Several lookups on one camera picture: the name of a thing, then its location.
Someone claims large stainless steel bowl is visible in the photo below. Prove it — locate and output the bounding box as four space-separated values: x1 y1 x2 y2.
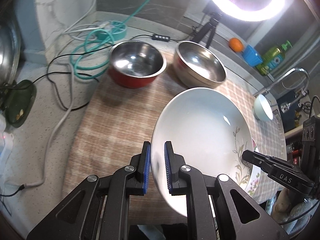
172 41 227 89

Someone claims black thin cable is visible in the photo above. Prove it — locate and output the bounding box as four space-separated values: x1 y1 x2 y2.
0 33 196 205

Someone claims dark green dish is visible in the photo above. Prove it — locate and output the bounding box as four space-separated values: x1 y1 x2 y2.
4 80 37 128

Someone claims white ring light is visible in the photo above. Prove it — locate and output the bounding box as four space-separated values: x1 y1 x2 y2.
203 0 286 22

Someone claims black inline light controller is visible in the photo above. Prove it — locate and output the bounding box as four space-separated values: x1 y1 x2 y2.
151 34 170 42

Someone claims beige plaid cloth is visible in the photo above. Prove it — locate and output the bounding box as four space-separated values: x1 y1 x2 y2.
62 50 286 196

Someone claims green dish soap bottle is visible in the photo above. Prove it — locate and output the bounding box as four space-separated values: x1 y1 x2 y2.
256 40 292 76

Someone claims black mini tripod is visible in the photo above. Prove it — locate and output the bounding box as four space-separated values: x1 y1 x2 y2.
191 1 222 49

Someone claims large pink floral plate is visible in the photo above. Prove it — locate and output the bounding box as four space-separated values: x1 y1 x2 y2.
246 138 262 197

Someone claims chrome kitchen faucet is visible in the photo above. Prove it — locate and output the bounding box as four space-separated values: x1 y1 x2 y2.
253 67 311 113

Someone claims teal round power strip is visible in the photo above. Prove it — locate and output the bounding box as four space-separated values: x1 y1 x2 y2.
95 20 127 41

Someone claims teal power cord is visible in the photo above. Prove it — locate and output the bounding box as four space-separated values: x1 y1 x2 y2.
69 0 164 80

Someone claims white power cable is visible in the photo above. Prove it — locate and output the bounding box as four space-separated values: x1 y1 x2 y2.
17 0 111 189

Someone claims red steel-lined bowl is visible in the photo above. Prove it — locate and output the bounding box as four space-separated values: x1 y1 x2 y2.
108 40 167 88

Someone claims light blue ceramic bowl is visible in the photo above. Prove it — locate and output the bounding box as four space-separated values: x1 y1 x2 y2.
253 94 273 122

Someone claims blue fluted cup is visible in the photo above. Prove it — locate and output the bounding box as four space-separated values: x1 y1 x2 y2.
242 45 263 67

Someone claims steel pot lid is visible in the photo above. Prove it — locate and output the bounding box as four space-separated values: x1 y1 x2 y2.
0 17 21 86

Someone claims orange tangerine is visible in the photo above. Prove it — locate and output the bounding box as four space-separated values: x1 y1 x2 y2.
228 37 244 53

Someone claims white plate olive leaf pattern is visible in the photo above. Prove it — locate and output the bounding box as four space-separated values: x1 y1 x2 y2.
151 87 254 216

